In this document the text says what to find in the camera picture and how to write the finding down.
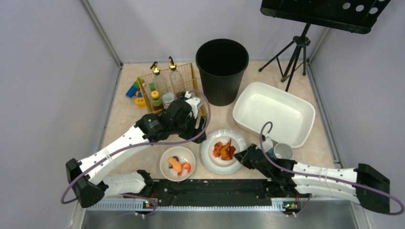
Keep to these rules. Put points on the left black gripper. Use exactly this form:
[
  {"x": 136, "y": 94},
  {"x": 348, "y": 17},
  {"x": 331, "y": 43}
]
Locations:
[{"x": 198, "y": 127}]

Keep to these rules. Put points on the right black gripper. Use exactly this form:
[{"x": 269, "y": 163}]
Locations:
[{"x": 250, "y": 156}]

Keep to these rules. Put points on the white bowl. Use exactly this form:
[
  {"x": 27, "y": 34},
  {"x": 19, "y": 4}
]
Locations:
[{"x": 184, "y": 155}]

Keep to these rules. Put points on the white paper plate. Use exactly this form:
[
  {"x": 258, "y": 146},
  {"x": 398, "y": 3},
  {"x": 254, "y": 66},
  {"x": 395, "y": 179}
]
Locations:
[{"x": 216, "y": 164}]

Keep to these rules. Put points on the red sauce bottle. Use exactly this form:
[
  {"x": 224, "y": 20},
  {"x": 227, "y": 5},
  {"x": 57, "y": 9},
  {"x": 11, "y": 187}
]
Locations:
[{"x": 157, "y": 104}]

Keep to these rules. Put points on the glass oil bottle dark liquid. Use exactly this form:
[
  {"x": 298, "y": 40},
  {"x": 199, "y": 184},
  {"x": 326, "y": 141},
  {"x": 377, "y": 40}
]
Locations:
[{"x": 176, "y": 78}]

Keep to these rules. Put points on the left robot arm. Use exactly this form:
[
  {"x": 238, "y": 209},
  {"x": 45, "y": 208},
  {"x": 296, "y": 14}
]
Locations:
[{"x": 89, "y": 178}]

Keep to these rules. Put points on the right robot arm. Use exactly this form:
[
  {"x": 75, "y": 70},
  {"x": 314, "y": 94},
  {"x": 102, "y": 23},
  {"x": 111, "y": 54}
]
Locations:
[{"x": 363, "y": 185}]

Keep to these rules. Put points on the fried food pieces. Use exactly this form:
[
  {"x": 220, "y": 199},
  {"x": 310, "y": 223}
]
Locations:
[{"x": 224, "y": 151}]

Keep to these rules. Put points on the red shrimp toy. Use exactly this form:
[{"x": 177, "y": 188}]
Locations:
[{"x": 185, "y": 167}]

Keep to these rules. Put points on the blue mug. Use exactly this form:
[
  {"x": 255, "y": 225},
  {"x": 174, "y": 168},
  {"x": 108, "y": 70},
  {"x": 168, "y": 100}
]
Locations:
[{"x": 281, "y": 151}]

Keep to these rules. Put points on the orange food piece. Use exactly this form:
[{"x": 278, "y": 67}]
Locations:
[{"x": 178, "y": 170}]

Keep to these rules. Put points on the dark octopus toy piece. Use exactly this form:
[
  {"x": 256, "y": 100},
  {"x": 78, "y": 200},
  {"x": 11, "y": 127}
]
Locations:
[{"x": 174, "y": 162}]

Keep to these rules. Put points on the white rectangular tub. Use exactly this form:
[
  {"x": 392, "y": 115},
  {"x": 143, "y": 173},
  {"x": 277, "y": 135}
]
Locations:
[{"x": 292, "y": 117}]

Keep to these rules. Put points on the green toy block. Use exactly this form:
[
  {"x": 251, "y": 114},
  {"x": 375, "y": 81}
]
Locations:
[{"x": 152, "y": 87}]

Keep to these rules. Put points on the black trash bin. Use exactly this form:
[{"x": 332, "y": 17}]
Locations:
[{"x": 221, "y": 64}]

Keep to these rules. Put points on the blue toy block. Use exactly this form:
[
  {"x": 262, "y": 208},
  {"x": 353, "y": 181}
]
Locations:
[{"x": 131, "y": 91}]

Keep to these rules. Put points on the green lego brick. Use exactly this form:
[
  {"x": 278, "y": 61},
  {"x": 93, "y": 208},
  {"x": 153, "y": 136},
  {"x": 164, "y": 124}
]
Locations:
[{"x": 138, "y": 83}]

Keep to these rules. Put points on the black music stand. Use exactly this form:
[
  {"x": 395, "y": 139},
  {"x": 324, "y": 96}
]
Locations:
[{"x": 355, "y": 16}]

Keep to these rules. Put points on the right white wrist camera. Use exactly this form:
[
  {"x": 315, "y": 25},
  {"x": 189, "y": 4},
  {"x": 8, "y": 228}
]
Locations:
[{"x": 267, "y": 143}]

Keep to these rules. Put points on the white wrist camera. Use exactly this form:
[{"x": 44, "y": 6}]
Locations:
[
  {"x": 267, "y": 143},
  {"x": 195, "y": 103}
]

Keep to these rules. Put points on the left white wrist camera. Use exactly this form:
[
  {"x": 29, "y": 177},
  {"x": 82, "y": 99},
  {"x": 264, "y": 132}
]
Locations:
[{"x": 195, "y": 103}]

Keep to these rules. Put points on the gold wire basket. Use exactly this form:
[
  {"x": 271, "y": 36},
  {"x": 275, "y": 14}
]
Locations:
[{"x": 190, "y": 81}]

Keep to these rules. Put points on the metal corner post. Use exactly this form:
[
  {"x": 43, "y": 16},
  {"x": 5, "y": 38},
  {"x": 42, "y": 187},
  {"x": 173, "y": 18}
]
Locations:
[{"x": 101, "y": 32}]

